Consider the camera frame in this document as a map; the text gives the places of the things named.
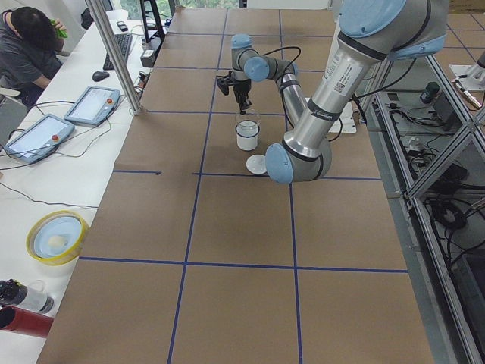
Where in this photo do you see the teach pendant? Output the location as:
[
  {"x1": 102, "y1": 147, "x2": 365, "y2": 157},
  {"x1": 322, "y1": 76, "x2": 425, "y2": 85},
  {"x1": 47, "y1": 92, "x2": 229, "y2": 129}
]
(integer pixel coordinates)
[
  {"x1": 64, "y1": 86, "x2": 120, "y2": 126},
  {"x1": 5, "y1": 114, "x2": 74, "y2": 163}
]

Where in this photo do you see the white enamel mug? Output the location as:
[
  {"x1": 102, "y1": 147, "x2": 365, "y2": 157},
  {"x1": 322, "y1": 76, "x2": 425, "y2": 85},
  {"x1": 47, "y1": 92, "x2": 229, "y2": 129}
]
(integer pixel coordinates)
[{"x1": 235, "y1": 120, "x2": 260, "y2": 151}]

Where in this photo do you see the near teach pendant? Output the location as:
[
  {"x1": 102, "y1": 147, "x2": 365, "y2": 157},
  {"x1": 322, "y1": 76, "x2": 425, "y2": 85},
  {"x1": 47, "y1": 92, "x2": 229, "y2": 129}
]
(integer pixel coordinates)
[{"x1": 5, "y1": 114, "x2": 74, "y2": 163}]

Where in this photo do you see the red bottle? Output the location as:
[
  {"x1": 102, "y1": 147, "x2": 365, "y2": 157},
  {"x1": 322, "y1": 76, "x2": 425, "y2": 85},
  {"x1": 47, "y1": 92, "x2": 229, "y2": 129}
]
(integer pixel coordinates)
[{"x1": 1, "y1": 306, "x2": 54, "y2": 338}]

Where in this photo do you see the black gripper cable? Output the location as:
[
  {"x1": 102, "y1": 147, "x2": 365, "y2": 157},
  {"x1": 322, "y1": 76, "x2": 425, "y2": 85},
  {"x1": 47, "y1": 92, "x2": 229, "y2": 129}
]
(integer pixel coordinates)
[{"x1": 263, "y1": 45, "x2": 302, "y2": 77}]

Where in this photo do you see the yellow tape roll with bowl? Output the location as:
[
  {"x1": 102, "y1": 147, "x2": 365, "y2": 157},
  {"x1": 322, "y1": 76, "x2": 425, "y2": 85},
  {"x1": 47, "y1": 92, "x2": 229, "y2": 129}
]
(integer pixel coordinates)
[{"x1": 26, "y1": 210, "x2": 89, "y2": 266}]

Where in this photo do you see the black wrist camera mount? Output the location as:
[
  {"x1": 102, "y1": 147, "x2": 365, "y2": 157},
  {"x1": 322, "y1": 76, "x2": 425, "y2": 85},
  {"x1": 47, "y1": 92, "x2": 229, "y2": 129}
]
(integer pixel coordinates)
[{"x1": 216, "y1": 71, "x2": 234, "y2": 96}]

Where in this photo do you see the black computer box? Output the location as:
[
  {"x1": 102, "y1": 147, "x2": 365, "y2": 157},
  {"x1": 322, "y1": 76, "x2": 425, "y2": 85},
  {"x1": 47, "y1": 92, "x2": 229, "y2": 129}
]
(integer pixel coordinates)
[{"x1": 140, "y1": 37, "x2": 162, "y2": 67}]

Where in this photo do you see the white mug lid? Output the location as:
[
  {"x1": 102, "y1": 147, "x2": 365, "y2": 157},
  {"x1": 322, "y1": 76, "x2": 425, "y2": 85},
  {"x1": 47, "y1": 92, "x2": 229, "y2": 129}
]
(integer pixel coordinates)
[{"x1": 246, "y1": 154, "x2": 267, "y2": 175}]

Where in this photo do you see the black keyboard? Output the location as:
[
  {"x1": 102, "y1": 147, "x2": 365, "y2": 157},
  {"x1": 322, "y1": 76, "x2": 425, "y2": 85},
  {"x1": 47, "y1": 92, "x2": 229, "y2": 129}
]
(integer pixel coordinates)
[{"x1": 102, "y1": 33, "x2": 133, "y2": 71}]

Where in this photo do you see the black computer mouse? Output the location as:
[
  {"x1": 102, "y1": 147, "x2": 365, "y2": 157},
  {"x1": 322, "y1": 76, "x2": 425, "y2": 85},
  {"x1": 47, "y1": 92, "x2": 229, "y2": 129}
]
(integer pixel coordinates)
[{"x1": 92, "y1": 71, "x2": 110, "y2": 82}]

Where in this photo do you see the seated person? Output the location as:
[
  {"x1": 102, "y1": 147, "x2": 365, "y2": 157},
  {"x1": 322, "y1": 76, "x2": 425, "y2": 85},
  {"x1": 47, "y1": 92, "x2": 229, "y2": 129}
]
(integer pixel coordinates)
[{"x1": 1, "y1": 7, "x2": 67, "y2": 108}]

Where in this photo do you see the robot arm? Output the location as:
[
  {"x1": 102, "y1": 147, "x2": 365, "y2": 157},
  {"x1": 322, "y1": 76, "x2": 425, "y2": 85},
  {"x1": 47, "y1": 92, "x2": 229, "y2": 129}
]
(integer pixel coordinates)
[{"x1": 217, "y1": 1, "x2": 449, "y2": 184}]

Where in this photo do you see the far teach pendant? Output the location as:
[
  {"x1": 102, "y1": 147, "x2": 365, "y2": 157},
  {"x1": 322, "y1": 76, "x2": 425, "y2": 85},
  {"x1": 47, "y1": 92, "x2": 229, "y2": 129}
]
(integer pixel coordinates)
[{"x1": 64, "y1": 86, "x2": 120, "y2": 126}]

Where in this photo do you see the aluminium frame post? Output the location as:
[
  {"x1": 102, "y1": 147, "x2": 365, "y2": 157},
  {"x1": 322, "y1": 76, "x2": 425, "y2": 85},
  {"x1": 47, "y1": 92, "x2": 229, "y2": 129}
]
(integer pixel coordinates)
[{"x1": 86, "y1": 0, "x2": 142, "y2": 115}]

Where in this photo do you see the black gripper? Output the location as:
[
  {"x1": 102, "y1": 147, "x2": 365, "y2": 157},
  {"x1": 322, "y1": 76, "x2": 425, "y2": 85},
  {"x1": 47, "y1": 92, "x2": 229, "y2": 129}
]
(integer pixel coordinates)
[{"x1": 233, "y1": 79, "x2": 252, "y2": 115}]

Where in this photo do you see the clear water bottle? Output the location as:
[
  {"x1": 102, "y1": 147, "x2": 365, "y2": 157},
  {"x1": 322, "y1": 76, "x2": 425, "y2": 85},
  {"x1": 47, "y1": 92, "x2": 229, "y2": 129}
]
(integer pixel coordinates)
[{"x1": 1, "y1": 279, "x2": 54, "y2": 314}]

